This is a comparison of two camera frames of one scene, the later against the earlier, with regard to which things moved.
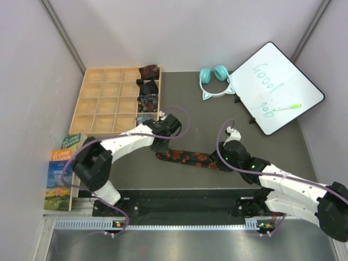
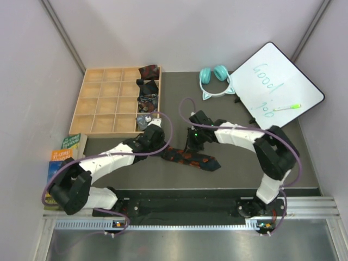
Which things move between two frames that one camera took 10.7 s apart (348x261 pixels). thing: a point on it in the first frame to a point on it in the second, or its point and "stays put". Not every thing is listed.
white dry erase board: [274, 88] stays put
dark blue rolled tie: [149, 87] stays put
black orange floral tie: [190, 159] stays put
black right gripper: [215, 159] to [191, 145]
